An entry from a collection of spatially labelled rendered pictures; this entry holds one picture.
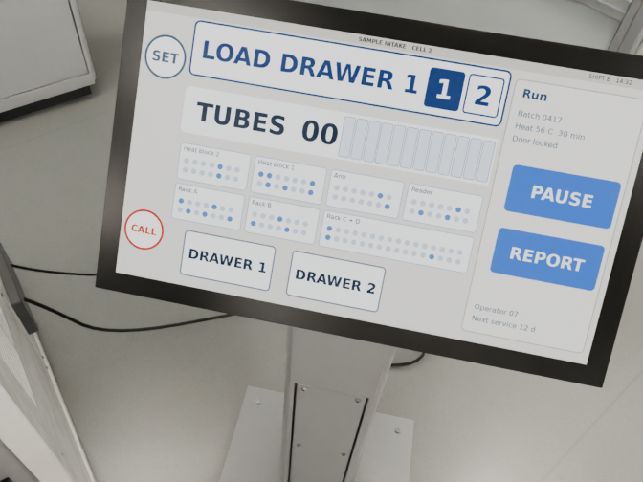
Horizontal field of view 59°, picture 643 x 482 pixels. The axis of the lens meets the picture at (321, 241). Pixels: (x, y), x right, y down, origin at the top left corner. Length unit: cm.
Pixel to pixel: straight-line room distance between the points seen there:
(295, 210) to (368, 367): 36
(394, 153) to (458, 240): 10
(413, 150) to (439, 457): 115
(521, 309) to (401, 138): 20
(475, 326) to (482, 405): 112
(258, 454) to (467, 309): 101
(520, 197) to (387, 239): 13
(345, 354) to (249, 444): 74
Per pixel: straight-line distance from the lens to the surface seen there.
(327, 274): 56
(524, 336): 59
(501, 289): 58
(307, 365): 87
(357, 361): 84
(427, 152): 55
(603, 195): 59
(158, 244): 60
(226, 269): 58
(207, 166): 57
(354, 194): 55
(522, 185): 57
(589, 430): 178
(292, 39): 57
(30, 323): 154
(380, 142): 55
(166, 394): 164
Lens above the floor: 145
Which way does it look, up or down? 49 degrees down
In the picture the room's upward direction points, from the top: 6 degrees clockwise
